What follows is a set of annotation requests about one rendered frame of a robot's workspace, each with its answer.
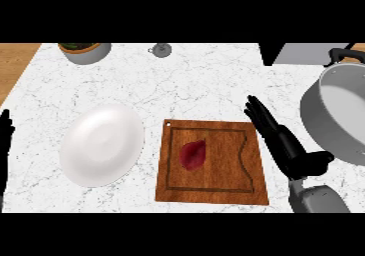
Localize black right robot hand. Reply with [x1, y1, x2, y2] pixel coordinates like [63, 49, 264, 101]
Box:
[243, 95, 336, 181]

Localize grey metal pot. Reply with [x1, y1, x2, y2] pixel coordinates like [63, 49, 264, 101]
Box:
[299, 48, 365, 167]

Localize brown wooden cutting board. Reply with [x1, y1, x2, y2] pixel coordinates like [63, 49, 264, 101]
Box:
[155, 118, 271, 207]

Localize grey plant pot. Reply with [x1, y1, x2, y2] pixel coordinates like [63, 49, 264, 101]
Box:
[57, 42, 113, 66]

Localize white oval plate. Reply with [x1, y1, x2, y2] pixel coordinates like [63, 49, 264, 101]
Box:
[59, 102, 147, 188]

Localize grey appliance with dark side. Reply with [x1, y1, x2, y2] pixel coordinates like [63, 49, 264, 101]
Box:
[258, 42, 360, 67]

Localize small grey round object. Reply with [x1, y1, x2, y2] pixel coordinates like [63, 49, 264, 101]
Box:
[147, 42, 174, 59]

